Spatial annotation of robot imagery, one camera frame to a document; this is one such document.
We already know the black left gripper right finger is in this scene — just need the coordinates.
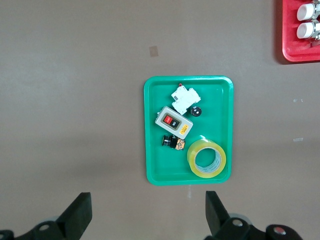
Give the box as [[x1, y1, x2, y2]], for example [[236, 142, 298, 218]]
[[203, 191, 304, 240]]

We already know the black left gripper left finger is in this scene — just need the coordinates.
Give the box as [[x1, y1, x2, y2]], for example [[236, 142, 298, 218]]
[[0, 191, 93, 240]]

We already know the yellow packing tape roll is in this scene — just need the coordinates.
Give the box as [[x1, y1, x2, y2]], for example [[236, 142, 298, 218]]
[[186, 136, 227, 179]]

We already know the green plastic tray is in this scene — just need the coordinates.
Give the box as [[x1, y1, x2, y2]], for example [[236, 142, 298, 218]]
[[143, 75, 235, 187]]

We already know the red plastic tray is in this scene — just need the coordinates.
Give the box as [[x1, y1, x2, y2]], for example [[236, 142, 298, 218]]
[[281, 0, 320, 63]]

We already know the black round buzzer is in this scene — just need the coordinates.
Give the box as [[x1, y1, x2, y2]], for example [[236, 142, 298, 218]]
[[190, 105, 202, 118]]

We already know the white circuit breaker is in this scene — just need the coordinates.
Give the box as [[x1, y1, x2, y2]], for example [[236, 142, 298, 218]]
[[170, 83, 202, 116]]

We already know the black push button switch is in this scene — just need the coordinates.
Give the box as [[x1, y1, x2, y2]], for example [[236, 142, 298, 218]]
[[161, 134, 186, 151]]

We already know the grey on-off switch box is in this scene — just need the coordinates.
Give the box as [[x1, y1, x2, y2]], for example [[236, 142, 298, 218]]
[[154, 105, 194, 140]]

